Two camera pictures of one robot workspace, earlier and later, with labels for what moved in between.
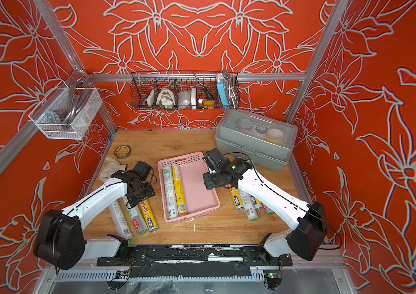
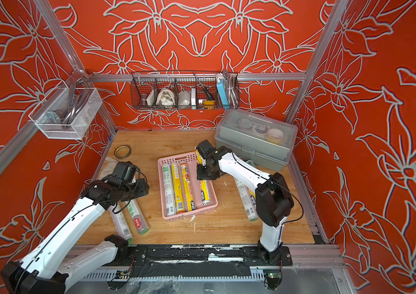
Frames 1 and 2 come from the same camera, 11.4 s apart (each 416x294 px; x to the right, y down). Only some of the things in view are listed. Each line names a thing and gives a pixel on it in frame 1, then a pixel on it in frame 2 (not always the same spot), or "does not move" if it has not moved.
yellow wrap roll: [237, 198] → [205, 184]
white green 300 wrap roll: [120, 222] does not move
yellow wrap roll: [148, 215] → [189, 198]
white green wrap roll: [170, 193] does not move
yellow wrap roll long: [179, 192] does not move
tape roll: [122, 152] does not move
